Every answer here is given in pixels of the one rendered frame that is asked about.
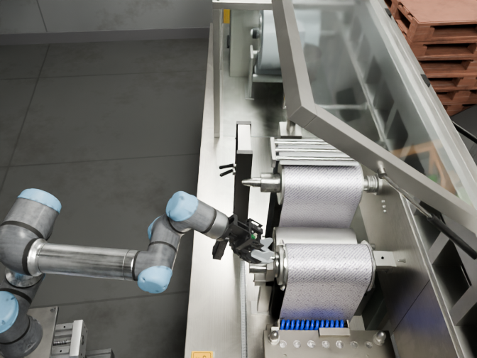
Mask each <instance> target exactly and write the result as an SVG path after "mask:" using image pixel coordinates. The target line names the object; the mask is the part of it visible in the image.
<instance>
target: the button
mask: <svg viewBox="0 0 477 358"><path fill-rule="evenodd" d="M191 358H213V351H192V356H191Z"/></svg>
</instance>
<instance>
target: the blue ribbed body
mask: <svg viewBox="0 0 477 358"><path fill-rule="evenodd" d="M330 322H331V323H329V321H328V320H326V323H324V321H323V320H321V323H319V320H316V323H314V320H311V323H309V320H306V323H305V321H304V320H301V323H300V321H299V320H297V321H296V323H295V321H294V320H292V321H291V323H290V320H287V321H286V323H285V320H282V322H281V323H280V329H281V330H283V329H284V330H288V329H289V330H293V329H294V330H318V329H319V327H334V328H346V327H347V324H346V323H344V321H343V320H340V323H339V321H338V320H336V321H335V323H334V321H333V320H331V321H330Z"/></svg>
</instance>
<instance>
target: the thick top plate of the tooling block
mask: <svg viewBox="0 0 477 358"><path fill-rule="evenodd" d="M380 331H383V332H384V333H385V334H386V338H385V343H384V344H383V345H377V344H376V343H375V342H374V341H373V336H374V335H375V334H376V333H377V332H380ZM349 332H350V337H319V333H318V330H279V331H278V334H279V336H280V341H279V343H278V344H277V345H272V344H270V343H269V341H268V336H269V334H270V333H271V330H264V331H263V358H396V356H395V352H394V349H393V344H392V340H391V337H390V333H389V330H349Z"/></svg>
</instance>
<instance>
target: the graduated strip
mask: <svg viewBox="0 0 477 358"><path fill-rule="evenodd" d="M240 279H241V358H248V333H247V303H246V262H245V261H240Z"/></svg>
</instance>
